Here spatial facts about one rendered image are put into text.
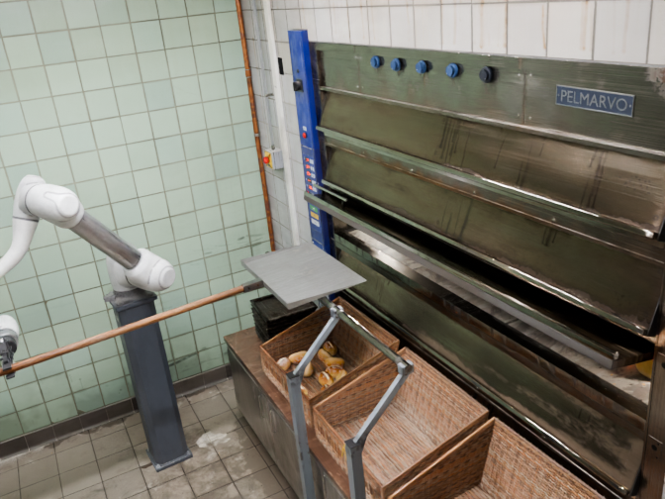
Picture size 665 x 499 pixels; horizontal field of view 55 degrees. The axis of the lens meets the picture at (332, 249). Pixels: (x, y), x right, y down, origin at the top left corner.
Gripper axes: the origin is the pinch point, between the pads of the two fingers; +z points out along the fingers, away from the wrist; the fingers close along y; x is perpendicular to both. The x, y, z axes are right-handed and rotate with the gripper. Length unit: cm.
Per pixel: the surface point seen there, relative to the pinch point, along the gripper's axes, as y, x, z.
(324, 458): 60, -98, 50
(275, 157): -24, -150, -86
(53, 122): -63, -47, -122
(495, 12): -102, -160, 86
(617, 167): -65, -160, 131
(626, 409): 1, -154, 143
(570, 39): -96, -159, 115
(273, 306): 43, -121, -50
